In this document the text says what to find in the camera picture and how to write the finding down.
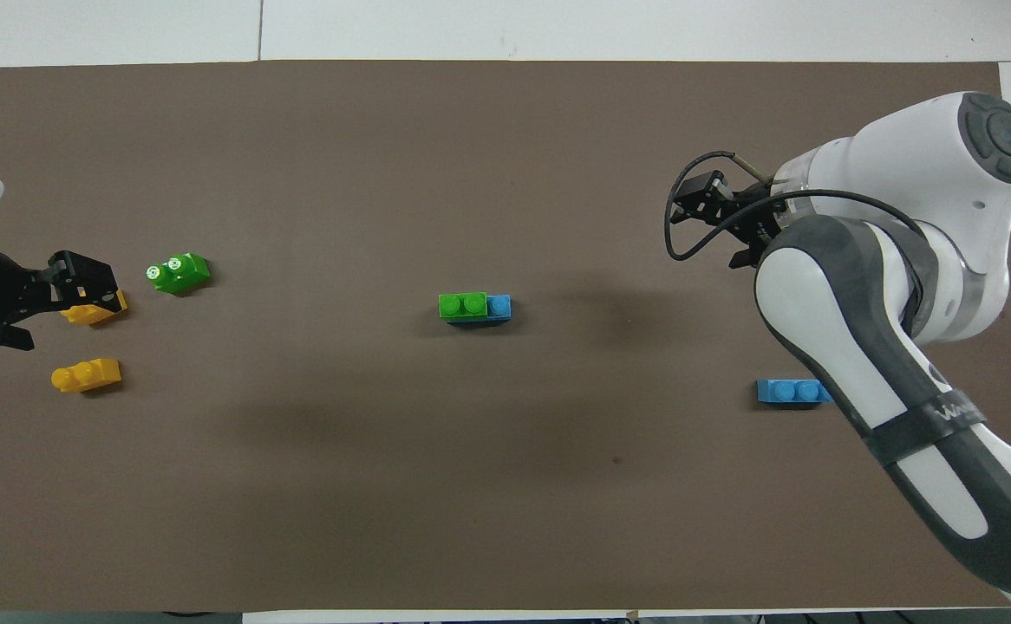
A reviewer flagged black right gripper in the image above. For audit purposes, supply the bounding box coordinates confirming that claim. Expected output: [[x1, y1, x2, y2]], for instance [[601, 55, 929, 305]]
[[670, 171, 787, 270]]

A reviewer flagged blue three-stud brick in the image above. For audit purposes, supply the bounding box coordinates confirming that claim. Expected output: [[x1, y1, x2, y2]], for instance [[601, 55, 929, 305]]
[[757, 379, 835, 406], [446, 295, 512, 327]]

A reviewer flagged plain green two-stud brick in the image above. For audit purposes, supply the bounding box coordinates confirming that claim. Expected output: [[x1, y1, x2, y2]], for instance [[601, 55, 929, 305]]
[[439, 292, 489, 322]]

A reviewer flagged yellow two-stud brick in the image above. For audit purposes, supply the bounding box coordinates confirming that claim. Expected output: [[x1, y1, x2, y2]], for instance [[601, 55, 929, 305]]
[[61, 290, 129, 327], [51, 358, 122, 394]]

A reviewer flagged green brick with white stickers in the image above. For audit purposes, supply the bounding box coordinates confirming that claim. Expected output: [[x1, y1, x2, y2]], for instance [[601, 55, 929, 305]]
[[147, 252, 212, 296]]

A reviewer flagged brown table mat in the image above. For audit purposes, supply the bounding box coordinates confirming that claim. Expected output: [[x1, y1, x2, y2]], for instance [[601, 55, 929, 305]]
[[0, 59, 1011, 613]]

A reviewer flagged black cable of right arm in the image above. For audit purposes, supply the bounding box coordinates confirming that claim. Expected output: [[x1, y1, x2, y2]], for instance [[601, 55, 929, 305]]
[[664, 151, 931, 263]]

